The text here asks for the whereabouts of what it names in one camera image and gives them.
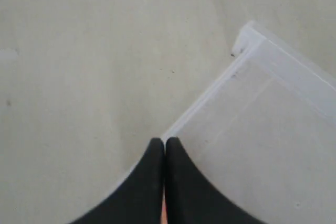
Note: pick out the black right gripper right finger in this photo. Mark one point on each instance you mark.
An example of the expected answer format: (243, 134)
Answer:
(190, 197)

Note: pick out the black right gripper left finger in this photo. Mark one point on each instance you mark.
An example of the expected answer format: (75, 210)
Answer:
(139, 197)

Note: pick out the brown egg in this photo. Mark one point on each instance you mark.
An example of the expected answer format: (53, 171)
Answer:
(163, 212)

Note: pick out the clear plastic storage box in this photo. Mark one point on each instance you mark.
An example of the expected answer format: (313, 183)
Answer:
(265, 137)

